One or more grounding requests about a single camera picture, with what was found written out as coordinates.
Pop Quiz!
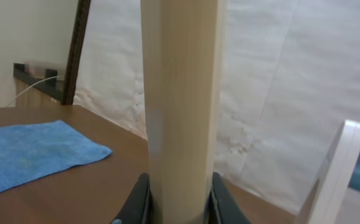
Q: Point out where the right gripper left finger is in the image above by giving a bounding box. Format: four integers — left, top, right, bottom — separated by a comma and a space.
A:
110, 172, 152, 224

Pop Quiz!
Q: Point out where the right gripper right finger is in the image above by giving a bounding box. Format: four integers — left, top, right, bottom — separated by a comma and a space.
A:
209, 171, 252, 224

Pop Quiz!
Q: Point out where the white pipette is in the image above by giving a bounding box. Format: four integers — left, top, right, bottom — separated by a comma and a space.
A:
140, 0, 228, 224

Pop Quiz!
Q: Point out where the white and blue stand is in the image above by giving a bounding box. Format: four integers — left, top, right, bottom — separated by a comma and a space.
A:
295, 119, 360, 224

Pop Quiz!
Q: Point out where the blue cloth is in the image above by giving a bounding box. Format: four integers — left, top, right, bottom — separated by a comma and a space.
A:
0, 119, 114, 199

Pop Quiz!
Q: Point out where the white cable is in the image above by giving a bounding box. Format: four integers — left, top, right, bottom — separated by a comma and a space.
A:
5, 75, 66, 108

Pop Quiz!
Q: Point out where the dark wooden post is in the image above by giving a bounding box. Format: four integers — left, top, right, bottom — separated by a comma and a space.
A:
60, 0, 92, 106

